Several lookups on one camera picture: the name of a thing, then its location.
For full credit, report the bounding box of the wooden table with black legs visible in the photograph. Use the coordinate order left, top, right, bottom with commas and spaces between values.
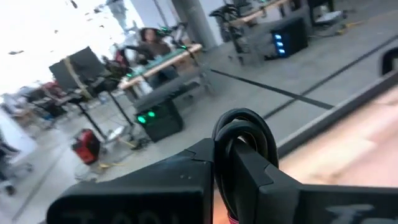
229, 0, 292, 54

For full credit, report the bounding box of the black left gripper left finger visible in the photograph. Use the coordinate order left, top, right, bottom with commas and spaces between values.
46, 138, 215, 224

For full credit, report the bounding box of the flat white board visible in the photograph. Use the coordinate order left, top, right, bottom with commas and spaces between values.
314, 10, 343, 25

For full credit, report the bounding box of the black computer with blue lights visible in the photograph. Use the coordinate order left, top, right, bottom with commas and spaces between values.
245, 15, 310, 65

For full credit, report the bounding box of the black monitor on stand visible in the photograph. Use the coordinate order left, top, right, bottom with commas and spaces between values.
49, 45, 135, 141

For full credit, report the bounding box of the grey round column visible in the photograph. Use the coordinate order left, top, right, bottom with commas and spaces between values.
172, 0, 218, 50

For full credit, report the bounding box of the black cable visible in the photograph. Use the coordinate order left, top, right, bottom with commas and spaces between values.
211, 108, 280, 224

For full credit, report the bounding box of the black computer with green lights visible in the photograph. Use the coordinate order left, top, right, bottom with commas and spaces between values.
132, 73, 200, 143

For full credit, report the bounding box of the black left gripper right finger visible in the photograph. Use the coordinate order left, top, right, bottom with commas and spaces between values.
231, 139, 398, 224

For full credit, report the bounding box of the yellow floor cable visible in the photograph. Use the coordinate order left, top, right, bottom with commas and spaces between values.
335, 19, 365, 35

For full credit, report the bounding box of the seated person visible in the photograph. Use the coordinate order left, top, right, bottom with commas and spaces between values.
124, 27, 180, 88

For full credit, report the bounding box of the wooden station table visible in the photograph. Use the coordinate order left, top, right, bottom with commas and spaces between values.
118, 43, 215, 96

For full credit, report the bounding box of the red case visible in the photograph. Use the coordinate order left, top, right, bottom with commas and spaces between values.
72, 128, 101, 166

